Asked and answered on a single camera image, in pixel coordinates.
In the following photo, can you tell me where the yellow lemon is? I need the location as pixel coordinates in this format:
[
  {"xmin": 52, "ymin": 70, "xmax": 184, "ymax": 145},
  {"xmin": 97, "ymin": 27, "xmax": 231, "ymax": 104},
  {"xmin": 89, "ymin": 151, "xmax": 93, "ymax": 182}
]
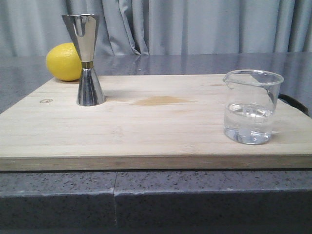
[{"xmin": 46, "ymin": 42, "xmax": 82, "ymax": 81}]

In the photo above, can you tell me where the grey curtain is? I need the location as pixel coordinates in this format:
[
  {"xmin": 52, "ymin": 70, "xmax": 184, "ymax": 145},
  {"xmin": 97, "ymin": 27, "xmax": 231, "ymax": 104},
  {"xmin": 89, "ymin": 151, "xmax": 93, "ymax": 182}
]
[{"xmin": 0, "ymin": 0, "xmax": 312, "ymax": 57}]

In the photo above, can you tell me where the steel double jigger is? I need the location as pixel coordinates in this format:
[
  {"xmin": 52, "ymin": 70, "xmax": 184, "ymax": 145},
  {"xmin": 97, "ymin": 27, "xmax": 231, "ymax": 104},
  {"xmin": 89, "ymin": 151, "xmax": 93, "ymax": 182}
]
[{"xmin": 62, "ymin": 14, "xmax": 106, "ymax": 106}]

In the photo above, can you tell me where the clear glass beaker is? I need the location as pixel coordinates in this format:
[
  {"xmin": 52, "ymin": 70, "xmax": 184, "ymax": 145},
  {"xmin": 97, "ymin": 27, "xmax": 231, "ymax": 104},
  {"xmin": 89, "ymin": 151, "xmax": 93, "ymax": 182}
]
[{"xmin": 223, "ymin": 69, "xmax": 284, "ymax": 145}]

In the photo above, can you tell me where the black board strap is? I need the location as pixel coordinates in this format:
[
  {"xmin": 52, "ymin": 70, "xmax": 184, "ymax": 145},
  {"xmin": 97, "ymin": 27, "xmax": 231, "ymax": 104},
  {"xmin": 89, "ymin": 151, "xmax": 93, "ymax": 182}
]
[{"xmin": 278, "ymin": 93, "xmax": 310, "ymax": 116}]

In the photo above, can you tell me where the wooden cutting board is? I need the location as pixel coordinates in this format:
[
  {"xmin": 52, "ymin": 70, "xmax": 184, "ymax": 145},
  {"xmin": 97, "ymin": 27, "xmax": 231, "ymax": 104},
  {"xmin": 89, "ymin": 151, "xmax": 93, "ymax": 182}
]
[{"xmin": 0, "ymin": 74, "xmax": 312, "ymax": 171}]

